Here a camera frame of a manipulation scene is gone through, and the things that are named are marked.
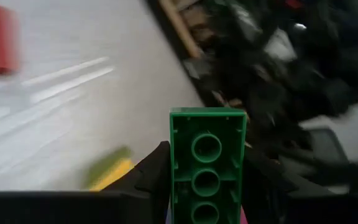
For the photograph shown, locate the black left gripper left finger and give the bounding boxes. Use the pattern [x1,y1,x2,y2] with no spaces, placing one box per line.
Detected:
[0,140,172,224]

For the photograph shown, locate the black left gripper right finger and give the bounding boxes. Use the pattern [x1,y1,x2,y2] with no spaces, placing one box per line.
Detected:
[243,145,358,224]

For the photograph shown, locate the pink long block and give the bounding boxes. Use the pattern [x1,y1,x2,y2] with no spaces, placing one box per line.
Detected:
[239,206,250,224]

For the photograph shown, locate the green studded brick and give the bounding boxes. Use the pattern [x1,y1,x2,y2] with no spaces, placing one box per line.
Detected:
[168,106,248,224]

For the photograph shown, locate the yellow block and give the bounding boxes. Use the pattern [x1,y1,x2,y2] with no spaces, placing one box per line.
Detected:
[89,157,135,192]

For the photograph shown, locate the green block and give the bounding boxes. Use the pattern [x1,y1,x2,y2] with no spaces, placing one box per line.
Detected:
[83,145,134,187]

